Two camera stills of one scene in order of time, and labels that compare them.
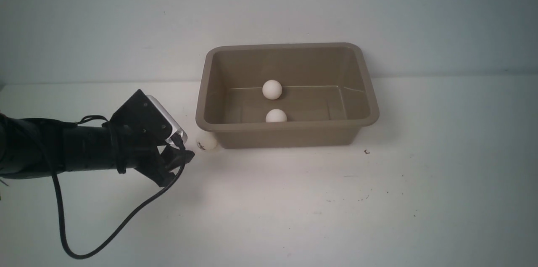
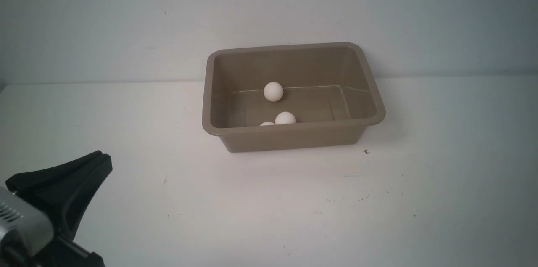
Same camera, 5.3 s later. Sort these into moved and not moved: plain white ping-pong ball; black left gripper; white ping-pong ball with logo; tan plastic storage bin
Moved: black left gripper; plain white ping-pong ball
Not moved: white ping-pong ball with logo; tan plastic storage bin
